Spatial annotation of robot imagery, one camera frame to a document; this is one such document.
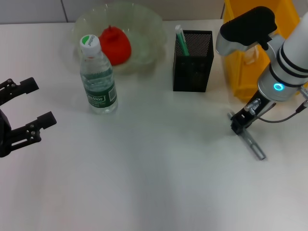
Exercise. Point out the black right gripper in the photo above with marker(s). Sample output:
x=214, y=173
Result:
x=250, y=113

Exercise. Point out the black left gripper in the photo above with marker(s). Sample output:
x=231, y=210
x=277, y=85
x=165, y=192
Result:
x=4, y=137

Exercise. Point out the grey marker pen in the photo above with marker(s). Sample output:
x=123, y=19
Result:
x=255, y=148

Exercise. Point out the clear water bottle green label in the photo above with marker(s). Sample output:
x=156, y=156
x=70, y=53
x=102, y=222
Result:
x=98, y=81

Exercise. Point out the beige eraser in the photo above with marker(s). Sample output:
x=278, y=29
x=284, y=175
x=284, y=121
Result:
x=252, y=59

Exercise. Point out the red pumpkin-shaped toy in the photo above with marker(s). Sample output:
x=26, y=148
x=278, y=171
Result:
x=118, y=48

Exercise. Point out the green pen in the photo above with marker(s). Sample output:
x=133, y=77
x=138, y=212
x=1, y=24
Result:
x=182, y=41

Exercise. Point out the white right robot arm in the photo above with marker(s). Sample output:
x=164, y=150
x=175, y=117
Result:
x=288, y=62

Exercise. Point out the black mesh pen holder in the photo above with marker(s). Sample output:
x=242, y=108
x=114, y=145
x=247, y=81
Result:
x=191, y=72

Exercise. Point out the pale green glass fruit bowl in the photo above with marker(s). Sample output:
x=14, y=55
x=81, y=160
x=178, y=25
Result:
x=146, y=41

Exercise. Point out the yellow plastic bin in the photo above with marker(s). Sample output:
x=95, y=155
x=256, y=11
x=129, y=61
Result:
x=240, y=77

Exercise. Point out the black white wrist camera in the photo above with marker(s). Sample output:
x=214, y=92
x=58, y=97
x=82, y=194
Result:
x=247, y=26

